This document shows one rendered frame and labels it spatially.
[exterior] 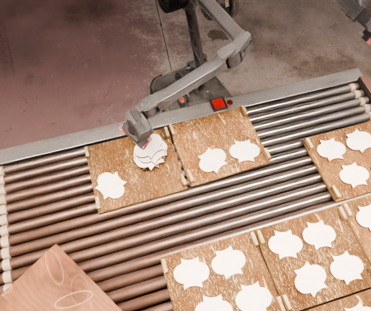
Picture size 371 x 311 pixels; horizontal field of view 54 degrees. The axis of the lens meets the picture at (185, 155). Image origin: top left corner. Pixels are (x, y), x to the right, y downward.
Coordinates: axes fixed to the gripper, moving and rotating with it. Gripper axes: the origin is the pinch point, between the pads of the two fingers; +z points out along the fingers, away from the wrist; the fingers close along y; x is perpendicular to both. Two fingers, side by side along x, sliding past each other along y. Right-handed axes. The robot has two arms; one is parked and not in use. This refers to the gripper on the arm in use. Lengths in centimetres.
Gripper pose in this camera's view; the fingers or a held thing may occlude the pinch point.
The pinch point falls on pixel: (136, 140)
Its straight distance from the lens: 161.7
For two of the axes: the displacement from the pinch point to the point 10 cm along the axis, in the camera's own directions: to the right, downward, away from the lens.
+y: 7.1, 6.3, -3.2
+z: -0.4, 4.9, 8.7
